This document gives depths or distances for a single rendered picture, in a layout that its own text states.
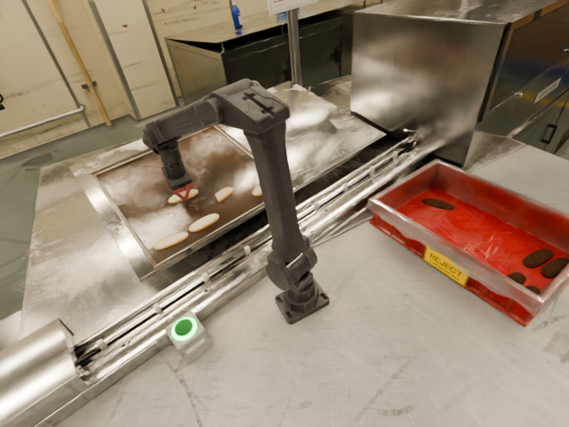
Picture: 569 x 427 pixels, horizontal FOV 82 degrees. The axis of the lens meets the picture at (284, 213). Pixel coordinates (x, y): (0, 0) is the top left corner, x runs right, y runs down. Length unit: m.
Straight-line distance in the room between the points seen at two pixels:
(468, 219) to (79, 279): 1.19
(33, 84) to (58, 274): 3.34
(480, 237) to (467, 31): 0.60
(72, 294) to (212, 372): 0.51
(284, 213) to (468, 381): 0.50
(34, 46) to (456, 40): 3.89
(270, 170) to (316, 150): 0.70
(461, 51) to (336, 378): 0.98
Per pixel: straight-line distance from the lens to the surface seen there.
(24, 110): 4.45
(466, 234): 1.09
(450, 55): 1.23
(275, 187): 0.60
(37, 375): 0.88
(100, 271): 1.16
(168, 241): 1.00
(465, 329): 0.89
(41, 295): 1.20
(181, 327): 0.80
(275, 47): 2.92
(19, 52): 4.36
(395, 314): 0.87
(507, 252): 1.08
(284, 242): 0.69
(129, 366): 0.88
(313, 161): 1.23
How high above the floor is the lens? 1.54
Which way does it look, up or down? 40 degrees down
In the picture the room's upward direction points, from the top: 8 degrees counter-clockwise
